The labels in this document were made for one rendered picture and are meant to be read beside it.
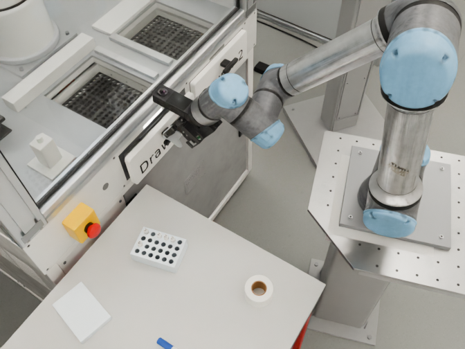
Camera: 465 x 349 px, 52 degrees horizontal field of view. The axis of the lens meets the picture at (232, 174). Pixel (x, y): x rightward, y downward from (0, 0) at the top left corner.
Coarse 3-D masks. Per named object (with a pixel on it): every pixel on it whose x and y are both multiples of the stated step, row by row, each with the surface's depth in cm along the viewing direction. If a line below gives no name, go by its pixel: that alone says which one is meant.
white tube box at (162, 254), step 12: (144, 228) 128; (144, 240) 125; (156, 240) 126; (168, 240) 125; (180, 240) 126; (132, 252) 124; (144, 252) 125; (156, 252) 123; (168, 252) 124; (180, 252) 123; (156, 264) 123; (168, 264) 121; (180, 264) 125
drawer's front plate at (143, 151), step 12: (192, 96) 138; (168, 120) 132; (156, 132) 130; (144, 144) 127; (156, 144) 133; (132, 156) 125; (144, 156) 130; (132, 168) 127; (144, 168) 132; (132, 180) 132
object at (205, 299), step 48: (144, 192) 139; (96, 240) 130; (192, 240) 129; (240, 240) 129; (96, 288) 122; (144, 288) 122; (192, 288) 122; (240, 288) 121; (288, 288) 121; (48, 336) 115; (96, 336) 115; (144, 336) 115; (192, 336) 115; (240, 336) 114; (288, 336) 114
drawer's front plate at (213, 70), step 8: (240, 32) 153; (232, 40) 151; (240, 40) 153; (224, 48) 148; (232, 48) 151; (240, 48) 155; (216, 56) 147; (224, 56) 148; (232, 56) 153; (208, 64) 144; (216, 64) 146; (200, 72) 143; (208, 72) 144; (216, 72) 148; (192, 80) 141; (200, 80) 142; (208, 80) 146; (192, 88) 141; (200, 88) 144
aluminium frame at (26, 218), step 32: (256, 0) 154; (224, 32) 144; (192, 64) 137; (128, 128) 123; (0, 160) 91; (96, 160) 117; (0, 192) 95; (64, 192) 112; (0, 224) 101; (32, 224) 108
